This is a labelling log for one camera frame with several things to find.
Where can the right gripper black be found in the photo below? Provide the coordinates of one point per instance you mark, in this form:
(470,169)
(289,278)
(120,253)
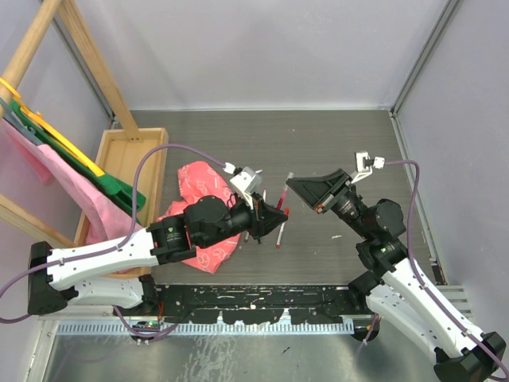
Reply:
(319,190)

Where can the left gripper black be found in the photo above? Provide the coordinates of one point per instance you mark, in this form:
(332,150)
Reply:
(264,217)

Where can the short white pen red tip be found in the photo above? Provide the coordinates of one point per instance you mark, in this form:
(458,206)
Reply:
(281,230)

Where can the dark red capped pen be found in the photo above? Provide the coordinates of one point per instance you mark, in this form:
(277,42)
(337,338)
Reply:
(282,199)

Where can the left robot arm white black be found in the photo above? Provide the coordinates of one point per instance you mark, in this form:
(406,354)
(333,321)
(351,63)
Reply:
(55,273)

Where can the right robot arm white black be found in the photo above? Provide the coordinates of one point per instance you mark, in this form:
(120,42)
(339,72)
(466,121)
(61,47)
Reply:
(397,289)

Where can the coral patterned cloth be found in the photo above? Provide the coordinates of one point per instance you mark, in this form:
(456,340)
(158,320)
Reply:
(204,194)

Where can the green garment on hanger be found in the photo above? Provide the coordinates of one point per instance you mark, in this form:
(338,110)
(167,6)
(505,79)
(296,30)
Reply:
(119,192)

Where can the pink garment on hanger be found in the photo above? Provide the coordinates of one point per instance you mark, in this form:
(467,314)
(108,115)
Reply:
(107,221)

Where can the wooden rack base tray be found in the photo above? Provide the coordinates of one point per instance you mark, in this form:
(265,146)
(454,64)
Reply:
(120,157)

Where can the aluminium corner profile right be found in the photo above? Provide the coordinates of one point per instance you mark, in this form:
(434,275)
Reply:
(440,26)

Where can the aluminium corner profile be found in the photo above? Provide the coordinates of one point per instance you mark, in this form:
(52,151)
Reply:
(440,26)
(79,59)

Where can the yellow hanger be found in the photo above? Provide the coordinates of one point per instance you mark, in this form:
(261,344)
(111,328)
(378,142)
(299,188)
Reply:
(65,143)

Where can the aluminium corner profile left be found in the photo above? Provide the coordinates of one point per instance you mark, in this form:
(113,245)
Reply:
(79,59)

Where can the grey-blue hanger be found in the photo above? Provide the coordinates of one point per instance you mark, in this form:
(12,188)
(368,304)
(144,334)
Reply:
(28,132)

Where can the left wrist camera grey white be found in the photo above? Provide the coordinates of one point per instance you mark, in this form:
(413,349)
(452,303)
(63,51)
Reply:
(244,183)

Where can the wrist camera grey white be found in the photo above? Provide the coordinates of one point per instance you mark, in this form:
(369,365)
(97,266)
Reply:
(244,183)
(365,165)

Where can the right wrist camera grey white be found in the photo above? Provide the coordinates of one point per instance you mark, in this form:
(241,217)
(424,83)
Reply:
(365,165)

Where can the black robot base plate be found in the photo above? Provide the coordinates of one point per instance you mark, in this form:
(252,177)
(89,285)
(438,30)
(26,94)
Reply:
(209,304)

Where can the slotted cable duct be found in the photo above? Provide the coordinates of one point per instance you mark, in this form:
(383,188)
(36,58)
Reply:
(111,328)

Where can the aluminium rail front edge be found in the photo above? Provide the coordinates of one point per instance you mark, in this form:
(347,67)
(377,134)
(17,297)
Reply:
(457,296)

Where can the wooden clothes rack frame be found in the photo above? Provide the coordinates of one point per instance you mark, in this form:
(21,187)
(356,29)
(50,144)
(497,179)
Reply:
(12,213)

